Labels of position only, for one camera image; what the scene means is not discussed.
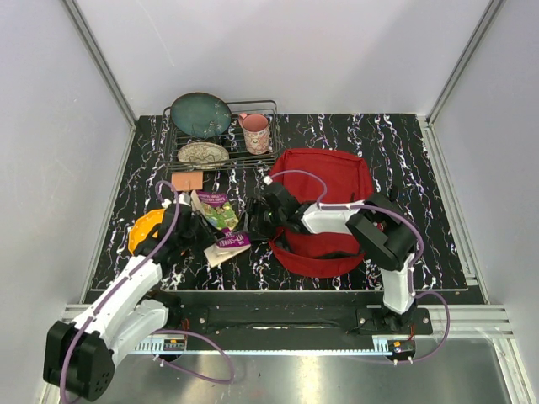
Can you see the teal round plate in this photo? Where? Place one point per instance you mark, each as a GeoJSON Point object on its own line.
{"type": "Point", "coordinates": [201, 115]}

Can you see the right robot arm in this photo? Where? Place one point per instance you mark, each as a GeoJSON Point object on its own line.
{"type": "Point", "coordinates": [388, 239]}

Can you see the pink leather wallet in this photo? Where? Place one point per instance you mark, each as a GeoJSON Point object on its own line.
{"type": "Point", "coordinates": [187, 181]}

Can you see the orange yellow plate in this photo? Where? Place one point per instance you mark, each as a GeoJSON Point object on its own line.
{"type": "Point", "coordinates": [141, 228]}

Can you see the dark wire dish rack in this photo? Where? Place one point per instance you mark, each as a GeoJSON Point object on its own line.
{"type": "Point", "coordinates": [232, 140]}

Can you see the purple treehouse book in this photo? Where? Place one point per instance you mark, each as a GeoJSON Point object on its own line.
{"type": "Point", "coordinates": [220, 215]}

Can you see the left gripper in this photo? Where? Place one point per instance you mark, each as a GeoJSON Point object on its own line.
{"type": "Point", "coordinates": [210, 235]}

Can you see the aluminium frame rail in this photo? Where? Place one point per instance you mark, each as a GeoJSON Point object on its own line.
{"type": "Point", "coordinates": [457, 322]}

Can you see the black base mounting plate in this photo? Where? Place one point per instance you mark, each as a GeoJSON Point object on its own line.
{"type": "Point", "coordinates": [350, 311]}

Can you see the red student backpack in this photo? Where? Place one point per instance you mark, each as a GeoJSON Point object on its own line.
{"type": "Point", "coordinates": [329, 183]}

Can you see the beige patterned plate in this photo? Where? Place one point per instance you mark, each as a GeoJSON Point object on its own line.
{"type": "Point", "coordinates": [203, 153]}

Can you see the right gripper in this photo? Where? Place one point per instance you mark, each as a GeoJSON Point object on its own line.
{"type": "Point", "coordinates": [255, 209]}

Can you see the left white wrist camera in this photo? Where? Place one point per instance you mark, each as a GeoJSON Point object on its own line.
{"type": "Point", "coordinates": [184, 199]}

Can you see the pink patterned mug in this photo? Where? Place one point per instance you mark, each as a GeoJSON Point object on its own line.
{"type": "Point", "coordinates": [256, 132]}

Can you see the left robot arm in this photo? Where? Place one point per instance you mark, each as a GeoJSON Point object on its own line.
{"type": "Point", "coordinates": [81, 356]}

